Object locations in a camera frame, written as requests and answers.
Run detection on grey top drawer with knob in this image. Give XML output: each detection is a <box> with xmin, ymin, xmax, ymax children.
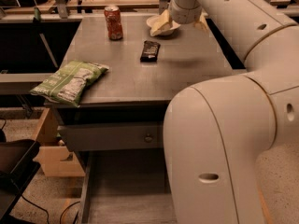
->
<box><xmin>58</xmin><ymin>122</ymin><xmax>163</xmax><ymax>151</ymax></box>

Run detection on green chip bag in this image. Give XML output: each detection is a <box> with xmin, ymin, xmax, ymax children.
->
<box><xmin>30</xmin><ymin>61</ymin><xmax>109</xmax><ymax>107</ymax></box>

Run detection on red soda can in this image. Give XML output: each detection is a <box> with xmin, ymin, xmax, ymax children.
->
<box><xmin>104</xmin><ymin>6</ymin><xmax>123</xmax><ymax>40</ymax></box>

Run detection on black floor cable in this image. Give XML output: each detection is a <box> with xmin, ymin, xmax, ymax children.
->
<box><xmin>18</xmin><ymin>193</ymin><xmax>81</xmax><ymax>224</ymax></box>

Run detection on white ceramic bowl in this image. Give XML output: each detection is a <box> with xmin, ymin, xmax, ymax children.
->
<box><xmin>146</xmin><ymin>14</ymin><xmax>182</xmax><ymax>37</ymax></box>

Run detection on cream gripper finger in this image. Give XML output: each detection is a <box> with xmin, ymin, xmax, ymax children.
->
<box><xmin>150</xmin><ymin>9</ymin><xmax>172</xmax><ymax>36</ymax></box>
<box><xmin>194</xmin><ymin>15</ymin><xmax>208</xmax><ymax>32</ymax></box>

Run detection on black tray on left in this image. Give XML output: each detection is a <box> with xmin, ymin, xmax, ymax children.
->
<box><xmin>0</xmin><ymin>139</ymin><xmax>40</xmax><ymax>224</ymax></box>

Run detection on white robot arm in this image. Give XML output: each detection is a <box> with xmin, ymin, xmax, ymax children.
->
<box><xmin>164</xmin><ymin>0</ymin><xmax>299</xmax><ymax>224</ymax></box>

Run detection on light wooden crate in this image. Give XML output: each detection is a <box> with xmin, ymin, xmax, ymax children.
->
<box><xmin>32</xmin><ymin>108</ymin><xmax>85</xmax><ymax>177</ymax></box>

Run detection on open grey middle drawer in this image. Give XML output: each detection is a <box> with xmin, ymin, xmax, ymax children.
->
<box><xmin>78</xmin><ymin>148</ymin><xmax>177</xmax><ymax>224</ymax></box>

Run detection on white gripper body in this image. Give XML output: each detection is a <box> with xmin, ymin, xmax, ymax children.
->
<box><xmin>169</xmin><ymin>0</ymin><xmax>202</xmax><ymax>24</ymax></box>

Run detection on grey wooden drawer cabinet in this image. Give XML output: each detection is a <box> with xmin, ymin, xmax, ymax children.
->
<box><xmin>49</xmin><ymin>13</ymin><xmax>245</xmax><ymax>164</ymax></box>

